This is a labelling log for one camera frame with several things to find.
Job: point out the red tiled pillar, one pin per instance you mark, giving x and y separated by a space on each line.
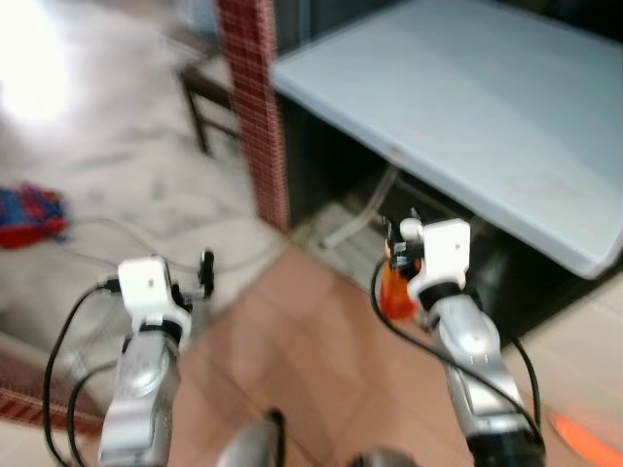
255 117

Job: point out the dark wooden stool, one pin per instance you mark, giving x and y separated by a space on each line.
209 88

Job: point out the orange floor object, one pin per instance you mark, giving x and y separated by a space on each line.
589 443

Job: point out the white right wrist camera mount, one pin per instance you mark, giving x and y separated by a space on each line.
443 248

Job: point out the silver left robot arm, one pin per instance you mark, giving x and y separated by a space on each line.
136 389

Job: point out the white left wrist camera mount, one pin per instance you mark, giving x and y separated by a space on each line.
146 287

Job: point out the orange drink bottle white cap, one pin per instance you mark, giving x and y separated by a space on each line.
397 297

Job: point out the red and blue bag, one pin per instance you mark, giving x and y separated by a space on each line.
29 216

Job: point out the red patterned floor mat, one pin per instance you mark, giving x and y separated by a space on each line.
29 407

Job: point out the white folding table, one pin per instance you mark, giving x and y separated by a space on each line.
467 107

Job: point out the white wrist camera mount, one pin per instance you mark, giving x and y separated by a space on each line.
146 287
443 248

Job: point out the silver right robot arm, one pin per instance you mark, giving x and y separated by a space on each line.
477 360

